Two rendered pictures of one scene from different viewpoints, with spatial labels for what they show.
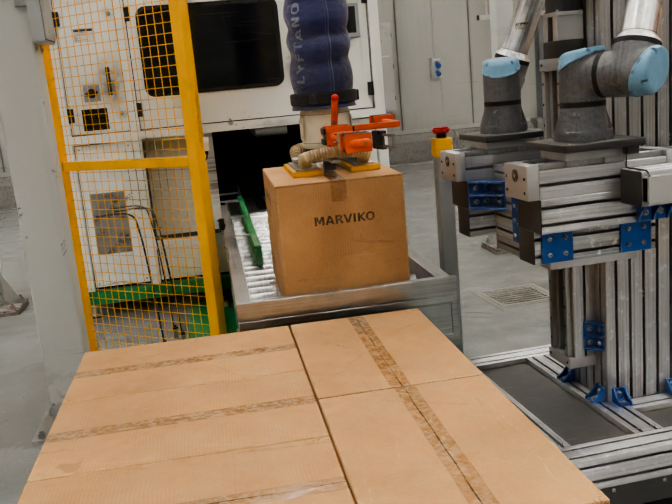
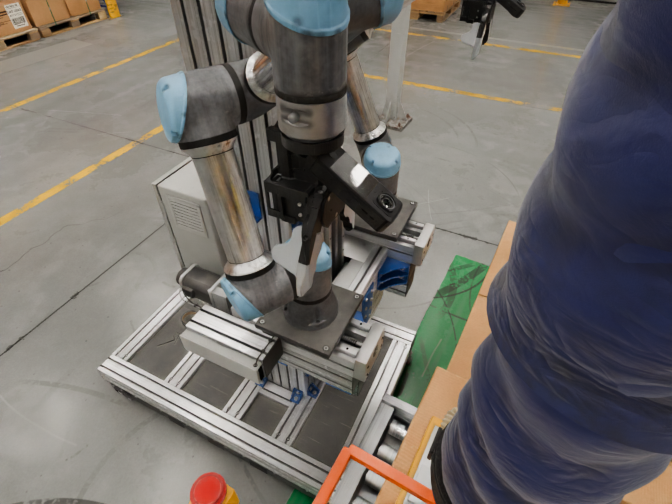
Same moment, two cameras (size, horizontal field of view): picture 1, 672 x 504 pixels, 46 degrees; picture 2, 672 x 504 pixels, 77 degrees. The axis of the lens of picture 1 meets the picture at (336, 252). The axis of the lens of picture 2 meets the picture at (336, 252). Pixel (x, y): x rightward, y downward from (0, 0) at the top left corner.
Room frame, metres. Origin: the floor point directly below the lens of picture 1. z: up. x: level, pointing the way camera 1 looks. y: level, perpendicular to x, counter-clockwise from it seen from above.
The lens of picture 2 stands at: (3.12, -0.07, 1.94)
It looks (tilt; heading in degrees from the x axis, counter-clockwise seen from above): 43 degrees down; 218
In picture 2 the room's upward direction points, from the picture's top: straight up
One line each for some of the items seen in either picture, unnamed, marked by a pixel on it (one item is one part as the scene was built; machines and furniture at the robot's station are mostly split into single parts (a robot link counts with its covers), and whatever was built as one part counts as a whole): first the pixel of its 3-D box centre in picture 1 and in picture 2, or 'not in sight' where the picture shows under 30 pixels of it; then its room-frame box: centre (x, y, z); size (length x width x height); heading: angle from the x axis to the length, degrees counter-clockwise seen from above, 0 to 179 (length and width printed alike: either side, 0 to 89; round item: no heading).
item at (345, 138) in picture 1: (355, 142); not in sight; (2.16, -0.08, 1.08); 0.08 x 0.07 x 0.05; 8
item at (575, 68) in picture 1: (584, 74); (381, 168); (2.09, -0.68, 1.20); 0.13 x 0.12 x 0.14; 42
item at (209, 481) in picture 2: (441, 132); (209, 493); (3.05, -0.44, 1.02); 0.07 x 0.07 x 0.04
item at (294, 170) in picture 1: (301, 165); not in sight; (2.74, 0.09, 0.97); 0.34 x 0.10 x 0.05; 8
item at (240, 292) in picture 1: (233, 260); not in sight; (3.52, 0.46, 0.50); 2.31 x 0.05 x 0.19; 8
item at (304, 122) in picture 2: not in sight; (310, 112); (2.79, -0.35, 1.74); 0.08 x 0.08 x 0.05
